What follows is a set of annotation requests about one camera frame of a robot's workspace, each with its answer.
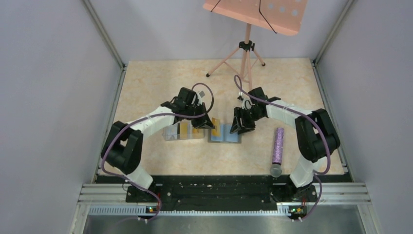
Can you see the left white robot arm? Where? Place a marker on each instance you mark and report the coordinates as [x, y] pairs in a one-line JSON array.
[[121, 153]]

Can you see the clear plastic card box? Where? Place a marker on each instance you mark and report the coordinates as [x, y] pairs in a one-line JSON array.
[[182, 131]]

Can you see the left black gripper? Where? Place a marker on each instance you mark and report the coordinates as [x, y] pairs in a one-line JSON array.
[[204, 123]]

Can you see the purple glitter microphone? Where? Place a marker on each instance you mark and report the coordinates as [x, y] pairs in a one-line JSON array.
[[276, 161]]

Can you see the pink music stand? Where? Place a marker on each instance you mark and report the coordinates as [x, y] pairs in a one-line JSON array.
[[272, 30]]

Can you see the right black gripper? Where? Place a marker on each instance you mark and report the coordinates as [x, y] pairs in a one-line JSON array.
[[237, 126]]

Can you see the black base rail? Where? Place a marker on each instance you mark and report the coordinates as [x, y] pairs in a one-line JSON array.
[[215, 192]]

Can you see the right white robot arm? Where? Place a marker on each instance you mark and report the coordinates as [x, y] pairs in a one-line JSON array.
[[316, 136]]

